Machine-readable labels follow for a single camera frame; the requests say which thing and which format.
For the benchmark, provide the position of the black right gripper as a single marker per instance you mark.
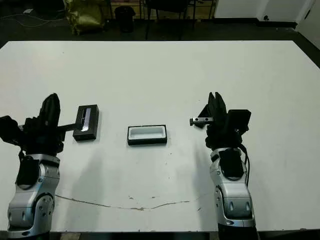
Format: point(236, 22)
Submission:
point(220, 135)

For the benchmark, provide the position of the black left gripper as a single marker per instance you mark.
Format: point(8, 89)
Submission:
point(42, 137)

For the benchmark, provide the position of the black printed box lid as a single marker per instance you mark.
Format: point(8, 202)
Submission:
point(86, 122)

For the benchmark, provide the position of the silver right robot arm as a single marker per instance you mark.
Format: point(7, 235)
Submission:
point(235, 195)

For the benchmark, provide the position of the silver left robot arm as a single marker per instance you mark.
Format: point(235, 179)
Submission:
point(32, 200)

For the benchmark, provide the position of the black box base white insert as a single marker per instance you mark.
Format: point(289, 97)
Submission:
point(147, 132)

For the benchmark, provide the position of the yellow-green sack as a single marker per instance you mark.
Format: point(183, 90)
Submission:
point(83, 16)

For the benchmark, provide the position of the small white floor adapter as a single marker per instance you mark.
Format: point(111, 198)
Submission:
point(28, 11)

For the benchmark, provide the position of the black chair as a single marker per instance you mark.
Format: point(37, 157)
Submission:
point(170, 7)

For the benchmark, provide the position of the black trash bin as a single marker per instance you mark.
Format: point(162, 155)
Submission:
point(124, 18)

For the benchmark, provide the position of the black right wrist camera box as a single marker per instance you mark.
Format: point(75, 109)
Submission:
point(238, 120)

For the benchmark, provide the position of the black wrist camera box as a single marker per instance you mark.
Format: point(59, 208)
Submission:
point(7, 130)
point(238, 120)

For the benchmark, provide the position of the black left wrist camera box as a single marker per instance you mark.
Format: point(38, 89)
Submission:
point(7, 130)

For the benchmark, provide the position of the black wall knob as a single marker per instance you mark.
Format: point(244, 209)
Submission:
point(266, 17)

